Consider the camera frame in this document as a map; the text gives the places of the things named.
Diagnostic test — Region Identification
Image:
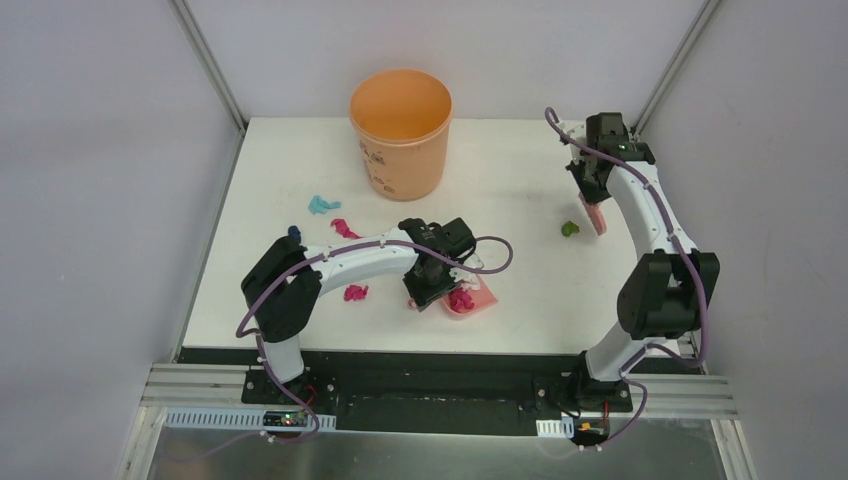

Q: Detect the controller circuit board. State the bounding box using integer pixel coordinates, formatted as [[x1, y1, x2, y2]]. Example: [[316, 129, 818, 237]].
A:
[[262, 410, 310, 431], [570, 418, 610, 447]]

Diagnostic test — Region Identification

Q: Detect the left controller circuit board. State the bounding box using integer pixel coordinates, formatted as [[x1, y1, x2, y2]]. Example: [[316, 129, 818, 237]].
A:
[[262, 410, 310, 431]]

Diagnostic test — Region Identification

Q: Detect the teal paper scrap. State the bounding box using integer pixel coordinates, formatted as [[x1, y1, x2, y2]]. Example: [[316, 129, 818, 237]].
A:
[[308, 195, 342, 215]]

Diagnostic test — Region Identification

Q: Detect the aluminium frame post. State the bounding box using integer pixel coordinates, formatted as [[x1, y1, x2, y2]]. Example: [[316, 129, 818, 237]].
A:
[[630, 0, 725, 137], [168, 0, 249, 137]]

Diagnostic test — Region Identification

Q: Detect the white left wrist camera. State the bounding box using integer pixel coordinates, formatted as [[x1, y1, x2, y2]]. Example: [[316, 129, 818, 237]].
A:
[[453, 251, 485, 286]]

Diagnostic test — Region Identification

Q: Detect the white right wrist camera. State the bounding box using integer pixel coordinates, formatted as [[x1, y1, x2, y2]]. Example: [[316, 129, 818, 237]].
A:
[[558, 120, 586, 164]]

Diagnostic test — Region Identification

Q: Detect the pink plastic dustpan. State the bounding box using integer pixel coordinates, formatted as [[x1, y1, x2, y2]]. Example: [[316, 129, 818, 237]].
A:
[[428, 273, 498, 319]]

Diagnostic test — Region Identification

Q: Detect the left aluminium frame post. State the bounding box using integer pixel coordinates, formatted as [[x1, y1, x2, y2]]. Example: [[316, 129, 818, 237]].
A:
[[168, 0, 249, 137]]

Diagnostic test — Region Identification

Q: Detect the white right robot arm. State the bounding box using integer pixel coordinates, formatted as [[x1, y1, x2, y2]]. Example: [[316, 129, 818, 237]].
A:
[[561, 112, 720, 410]]

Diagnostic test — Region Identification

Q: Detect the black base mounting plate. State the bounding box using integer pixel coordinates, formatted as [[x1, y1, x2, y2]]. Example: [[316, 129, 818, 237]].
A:
[[241, 349, 634, 439]]

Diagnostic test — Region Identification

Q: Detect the pink hand brush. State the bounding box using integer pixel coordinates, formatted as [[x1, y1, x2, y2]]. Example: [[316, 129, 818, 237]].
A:
[[578, 193, 607, 236]]

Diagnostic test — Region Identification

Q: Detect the right controller circuit board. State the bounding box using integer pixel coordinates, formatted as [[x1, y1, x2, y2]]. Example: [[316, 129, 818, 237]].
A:
[[570, 418, 610, 447]]

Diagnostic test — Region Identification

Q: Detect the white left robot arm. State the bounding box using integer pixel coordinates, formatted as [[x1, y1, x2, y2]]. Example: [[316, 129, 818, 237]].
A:
[[241, 218, 477, 405]]

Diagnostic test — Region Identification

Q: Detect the orange plastic bucket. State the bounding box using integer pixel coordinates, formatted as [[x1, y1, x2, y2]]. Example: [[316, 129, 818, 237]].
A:
[[349, 69, 453, 201]]

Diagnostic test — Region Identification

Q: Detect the dark blue paper scrap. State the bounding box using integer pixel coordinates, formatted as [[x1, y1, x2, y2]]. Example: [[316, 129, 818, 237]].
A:
[[287, 225, 302, 242]]

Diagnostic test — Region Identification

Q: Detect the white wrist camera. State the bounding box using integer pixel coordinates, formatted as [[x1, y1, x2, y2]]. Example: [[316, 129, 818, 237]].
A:
[[453, 251, 485, 286], [558, 120, 586, 164]]

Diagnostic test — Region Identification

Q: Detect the white paper scrap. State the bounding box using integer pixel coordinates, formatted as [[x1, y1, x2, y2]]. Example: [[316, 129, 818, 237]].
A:
[[461, 276, 481, 291]]

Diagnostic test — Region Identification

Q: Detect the aluminium front rail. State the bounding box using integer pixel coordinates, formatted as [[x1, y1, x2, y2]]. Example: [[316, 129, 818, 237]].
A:
[[141, 363, 739, 420]]

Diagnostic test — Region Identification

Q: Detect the right aluminium frame post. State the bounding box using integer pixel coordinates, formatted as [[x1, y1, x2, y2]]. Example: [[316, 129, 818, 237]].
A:
[[630, 0, 725, 137]]

